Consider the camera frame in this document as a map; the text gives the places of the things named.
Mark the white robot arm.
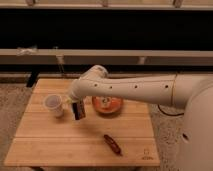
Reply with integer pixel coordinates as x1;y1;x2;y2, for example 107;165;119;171
68;65;213;171

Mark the orange ceramic bowl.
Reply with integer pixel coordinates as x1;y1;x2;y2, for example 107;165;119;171
92;96;123;115

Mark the translucent plastic cup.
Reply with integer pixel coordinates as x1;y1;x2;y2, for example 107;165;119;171
43;94;63;118

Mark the wooden table board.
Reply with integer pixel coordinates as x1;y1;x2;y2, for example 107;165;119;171
4;79;160;167

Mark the black cable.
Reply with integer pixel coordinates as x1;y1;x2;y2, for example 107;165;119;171
157;104;185;118

